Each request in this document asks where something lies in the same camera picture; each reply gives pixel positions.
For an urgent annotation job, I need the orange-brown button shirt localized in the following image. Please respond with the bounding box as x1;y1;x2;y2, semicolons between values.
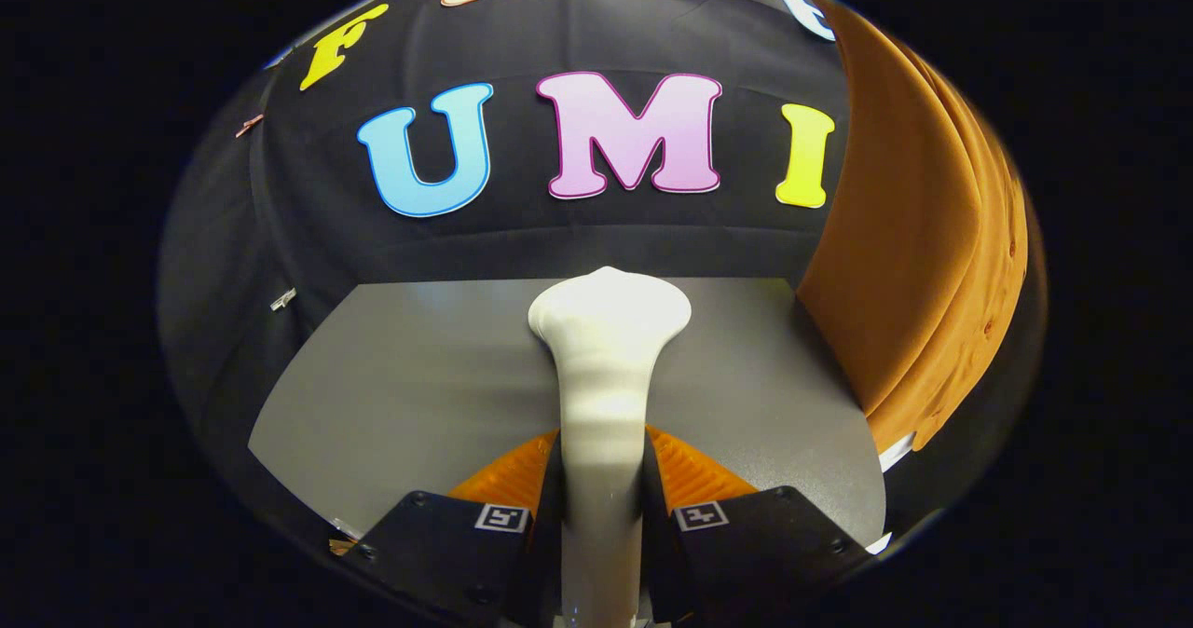
797;0;1031;452

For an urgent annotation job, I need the white garment steamer head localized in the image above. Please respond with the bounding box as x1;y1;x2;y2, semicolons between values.
528;266;692;628

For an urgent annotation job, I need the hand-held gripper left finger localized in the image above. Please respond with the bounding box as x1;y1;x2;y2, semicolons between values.
340;428;566;628

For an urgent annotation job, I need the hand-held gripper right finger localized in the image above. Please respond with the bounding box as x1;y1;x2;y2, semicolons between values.
641;426;877;625

